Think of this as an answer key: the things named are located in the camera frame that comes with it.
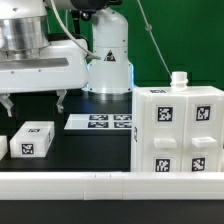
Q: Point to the white flat marker base plate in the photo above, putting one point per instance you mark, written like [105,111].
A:
[99,122]

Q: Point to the white L-shaped boundary rail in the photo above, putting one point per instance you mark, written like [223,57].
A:
[111,186]

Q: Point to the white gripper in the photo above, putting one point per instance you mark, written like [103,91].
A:
[61,66]

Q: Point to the white cabinet body box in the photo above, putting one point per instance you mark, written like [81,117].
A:
[141,95]

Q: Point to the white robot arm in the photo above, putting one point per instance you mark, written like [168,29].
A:
[24,32]

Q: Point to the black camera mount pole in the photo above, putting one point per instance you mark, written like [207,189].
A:
[84,9]

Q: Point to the white block at left edge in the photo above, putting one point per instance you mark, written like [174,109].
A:
[3,146]

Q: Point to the white cabinet top block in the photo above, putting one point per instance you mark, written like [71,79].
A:
[32,140]

